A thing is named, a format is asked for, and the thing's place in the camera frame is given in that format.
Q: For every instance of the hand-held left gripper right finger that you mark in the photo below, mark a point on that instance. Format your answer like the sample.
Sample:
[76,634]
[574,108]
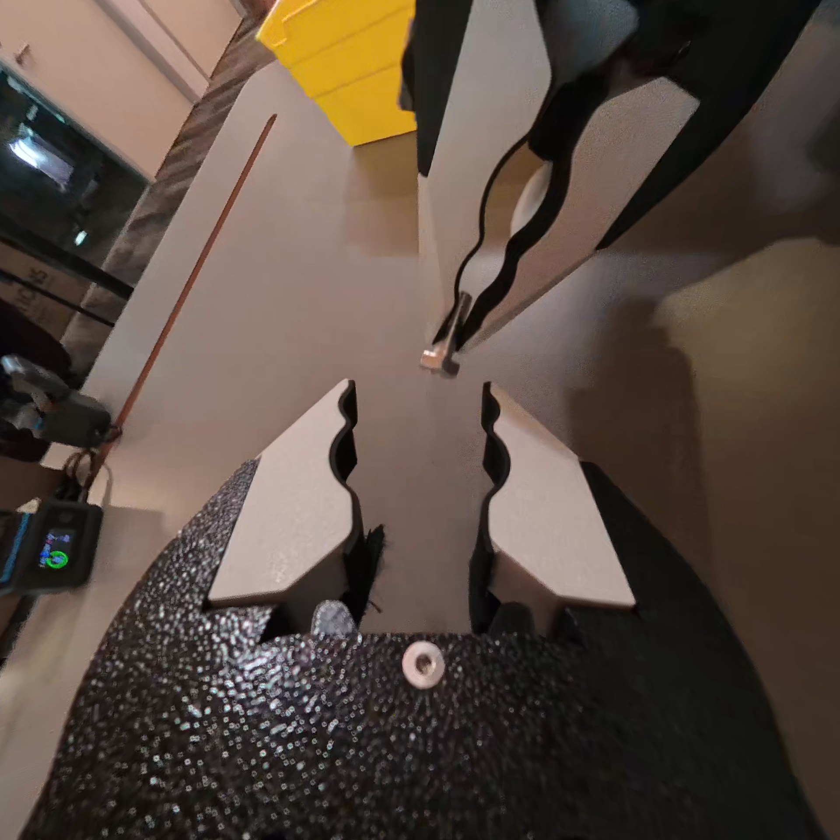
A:
[558,525]

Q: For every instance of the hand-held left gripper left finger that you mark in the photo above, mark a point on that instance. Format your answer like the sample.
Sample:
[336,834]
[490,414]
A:
[289,518]

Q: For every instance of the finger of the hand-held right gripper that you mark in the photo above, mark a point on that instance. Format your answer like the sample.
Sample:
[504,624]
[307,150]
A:
[610,170]
[485,98]

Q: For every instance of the yellow plastic bin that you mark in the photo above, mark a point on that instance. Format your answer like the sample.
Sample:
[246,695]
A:
[341,59]

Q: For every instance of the steel hex bolt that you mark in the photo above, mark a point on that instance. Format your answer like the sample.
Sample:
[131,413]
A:
[453,328]

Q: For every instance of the black power bank with display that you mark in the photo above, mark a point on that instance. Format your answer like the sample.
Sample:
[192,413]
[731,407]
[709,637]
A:
[88,525]

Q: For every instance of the dark grey device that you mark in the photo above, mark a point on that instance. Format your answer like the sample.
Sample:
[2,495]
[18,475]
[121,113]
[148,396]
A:
[65,420]

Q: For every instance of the cardboard box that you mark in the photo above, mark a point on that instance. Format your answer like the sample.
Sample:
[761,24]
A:
[33,289]

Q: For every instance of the dark glass partition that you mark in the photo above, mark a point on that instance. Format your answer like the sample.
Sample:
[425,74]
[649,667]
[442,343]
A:
[65,197]

